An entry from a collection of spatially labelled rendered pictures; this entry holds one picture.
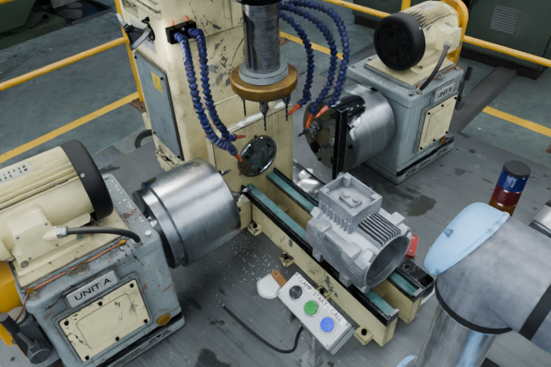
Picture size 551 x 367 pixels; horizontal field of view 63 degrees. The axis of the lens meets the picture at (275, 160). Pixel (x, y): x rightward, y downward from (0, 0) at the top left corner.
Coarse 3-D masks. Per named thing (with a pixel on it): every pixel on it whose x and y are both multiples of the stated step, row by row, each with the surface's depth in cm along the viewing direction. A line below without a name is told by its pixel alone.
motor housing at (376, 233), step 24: (384, 216) 116; (312, 240) 118; (336, 240) 111; (360, 240) 108; (384, 240) 105; (408, 240) 114; (336, 264) 113; (360, 264) 106; (384, 264) 119; (360, 288) 110
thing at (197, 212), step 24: (192, 168) 118; (144, 192) 113; (168, 192) 111; (192, 192) 112; (216, 192) 114; (168, 216) 109; (192, 216) 110; (216, 216) 114; (168, 240) 109; (192, 240) 111; (216, 240) 117; (168, 264) 121
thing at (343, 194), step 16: (352, 176) 116; (320, 192) 113; (336, 192) 116; (352, 192) 116; (368, 192) 113; (320, 208) 116; (336, 208) 110; (352, 208) 111; (368, 208) 109; (336, 224) 113; (352, 224) 108
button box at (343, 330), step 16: (288, 288) 101; (304, 288) 99; (288, 304) 99; (304, 304) 97; (320, 304) 96; (304, 320) 95; (320, 320) 94; (336, 320) 93; (320, 336) 93; (336, 336) 91
